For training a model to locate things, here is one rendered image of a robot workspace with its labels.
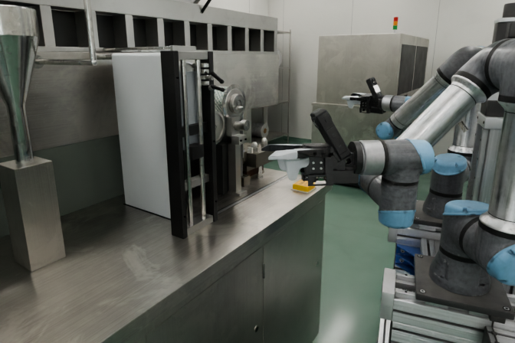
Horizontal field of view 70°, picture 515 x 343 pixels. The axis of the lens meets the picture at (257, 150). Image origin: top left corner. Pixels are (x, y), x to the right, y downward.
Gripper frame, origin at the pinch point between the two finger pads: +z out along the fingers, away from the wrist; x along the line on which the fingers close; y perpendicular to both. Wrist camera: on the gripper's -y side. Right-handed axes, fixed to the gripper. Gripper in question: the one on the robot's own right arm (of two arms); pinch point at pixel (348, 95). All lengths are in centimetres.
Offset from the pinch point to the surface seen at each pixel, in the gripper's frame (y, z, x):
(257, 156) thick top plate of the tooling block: 13, 3, -62
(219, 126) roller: -4, 3, -80
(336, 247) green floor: 130, 41, 41
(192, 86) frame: -24, -13, -98
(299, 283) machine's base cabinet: 64, -20, -67
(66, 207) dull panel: 13, 24, -132
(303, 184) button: 24, -16, -56
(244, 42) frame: -30, 50, -22
